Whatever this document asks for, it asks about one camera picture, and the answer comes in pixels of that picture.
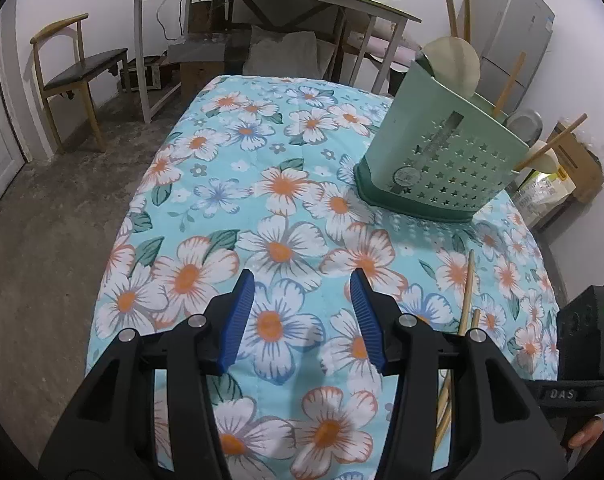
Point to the wooden chopstick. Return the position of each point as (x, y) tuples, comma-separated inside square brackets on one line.
[(468, 285), (466, 15), (512, 80), (475, 320), (564, 132), (451, 15)]

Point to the pink paper roll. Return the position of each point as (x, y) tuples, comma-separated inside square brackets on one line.
[(382, 47)]

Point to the grey refrigerator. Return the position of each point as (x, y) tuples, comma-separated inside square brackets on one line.
[(512, 15)]

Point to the metal spoon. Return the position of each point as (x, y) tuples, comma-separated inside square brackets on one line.
[(524, 125)]

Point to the person's right hand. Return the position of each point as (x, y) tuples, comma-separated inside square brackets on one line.
[(587, 435)]

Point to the cream rice paddle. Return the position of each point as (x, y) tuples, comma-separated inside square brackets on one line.
[(457, 60)]

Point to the white woven sack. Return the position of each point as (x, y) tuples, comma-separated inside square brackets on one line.
[(282, 52)]

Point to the wooden chair dark seat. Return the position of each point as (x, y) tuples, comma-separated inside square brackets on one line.
[(86, 65)]

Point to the printed rice bag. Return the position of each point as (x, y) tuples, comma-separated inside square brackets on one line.
[(542, 195)]

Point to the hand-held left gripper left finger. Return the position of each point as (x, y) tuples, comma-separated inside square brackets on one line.
[(236, 320)]

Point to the brown cardboard box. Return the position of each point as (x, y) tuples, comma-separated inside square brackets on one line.
[(579, 160)]

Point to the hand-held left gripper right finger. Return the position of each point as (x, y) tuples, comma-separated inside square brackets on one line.
[(369, 320)]

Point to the floral blue tablecloth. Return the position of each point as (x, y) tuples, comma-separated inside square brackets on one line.
[(282, 185)]

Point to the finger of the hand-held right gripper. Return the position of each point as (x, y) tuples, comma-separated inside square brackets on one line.
[(572, 395)]

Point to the green plastic utensil basket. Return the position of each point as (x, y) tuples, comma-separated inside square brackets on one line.
[(457, 170)]

